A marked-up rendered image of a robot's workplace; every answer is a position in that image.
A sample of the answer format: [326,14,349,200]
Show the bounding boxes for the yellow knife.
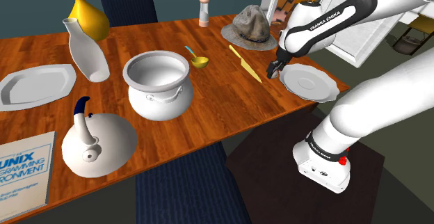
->
[228,44,263,83]

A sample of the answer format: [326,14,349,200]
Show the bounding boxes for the round white scalloped plate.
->
[279,63,341,104]

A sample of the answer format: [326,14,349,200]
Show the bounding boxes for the grey brimmed hat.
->
[220,4,278,52]

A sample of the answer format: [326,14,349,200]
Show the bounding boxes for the pink and white pepper mill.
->
[198,0,210,28]

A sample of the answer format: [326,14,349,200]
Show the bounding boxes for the large white pot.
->
[122,49,195,122]

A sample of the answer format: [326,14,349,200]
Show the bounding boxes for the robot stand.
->
[225,109,386,224]

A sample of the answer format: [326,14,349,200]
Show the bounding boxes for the dark round pot on stand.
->
[392,26,432,56]

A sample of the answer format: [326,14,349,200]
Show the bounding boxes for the dark blue chair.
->
[93,0,159,28]
[135,141,253,224]

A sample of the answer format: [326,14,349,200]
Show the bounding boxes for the white narrow-neck vase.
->
[62,17,111,83]

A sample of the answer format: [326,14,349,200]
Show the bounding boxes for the white kettle with blue spout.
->
[61,96,139,179]

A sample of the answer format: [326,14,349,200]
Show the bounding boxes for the yellow long-neck vase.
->
[66,0,111,42]

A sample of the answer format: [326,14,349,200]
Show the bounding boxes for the white octagonal platter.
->
[0,63,77,112]

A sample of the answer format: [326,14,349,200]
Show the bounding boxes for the grey book with blue lettering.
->
[0,131,57,223]

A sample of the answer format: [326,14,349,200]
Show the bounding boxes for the yellow measuring spoon blue handle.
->
[184,45,209,70]

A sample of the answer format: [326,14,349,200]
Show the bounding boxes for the white door frame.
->
[265,0,413,69]

